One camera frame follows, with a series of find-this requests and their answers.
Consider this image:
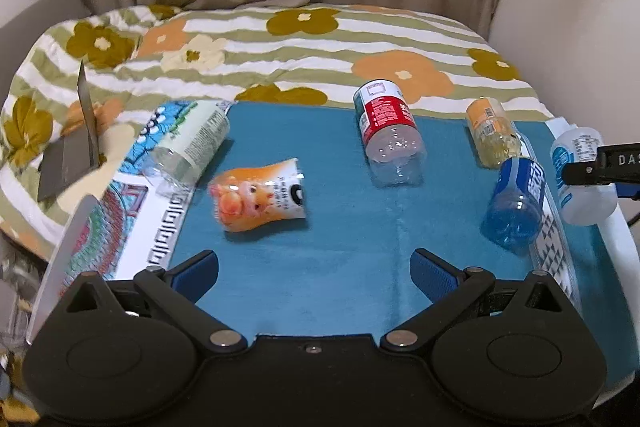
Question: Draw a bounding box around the yellow orange label cup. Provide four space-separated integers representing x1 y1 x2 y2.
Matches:
466 98 522 169

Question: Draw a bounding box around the red label clear cup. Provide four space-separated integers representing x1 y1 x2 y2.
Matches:
354 79 425 186

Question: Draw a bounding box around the colourful patterned board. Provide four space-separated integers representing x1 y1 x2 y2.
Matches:
26 101 195 343

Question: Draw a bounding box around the white sheet under cloth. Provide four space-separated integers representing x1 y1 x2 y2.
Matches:
532 143 639 405

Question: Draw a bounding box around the teal patterned cloth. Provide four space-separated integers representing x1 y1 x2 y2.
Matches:
167 100 639 403

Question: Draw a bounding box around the grey laptop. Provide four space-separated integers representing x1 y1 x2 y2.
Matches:
37 63 100 202

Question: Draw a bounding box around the floral striped quilt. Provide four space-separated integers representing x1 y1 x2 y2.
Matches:
1 4 550 259

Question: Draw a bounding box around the grey headboard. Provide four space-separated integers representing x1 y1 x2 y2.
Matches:
0 0 91 102

